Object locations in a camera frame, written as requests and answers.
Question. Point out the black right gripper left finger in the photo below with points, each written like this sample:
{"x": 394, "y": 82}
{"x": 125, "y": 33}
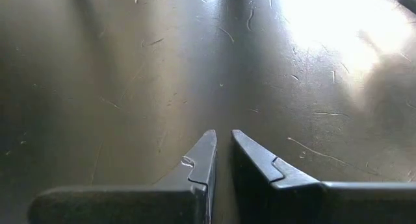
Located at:
{"x": 130, "y": 204}

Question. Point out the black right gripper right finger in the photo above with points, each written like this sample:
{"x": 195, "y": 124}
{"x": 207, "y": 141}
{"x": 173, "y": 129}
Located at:
{"x": 325, "y": 204}

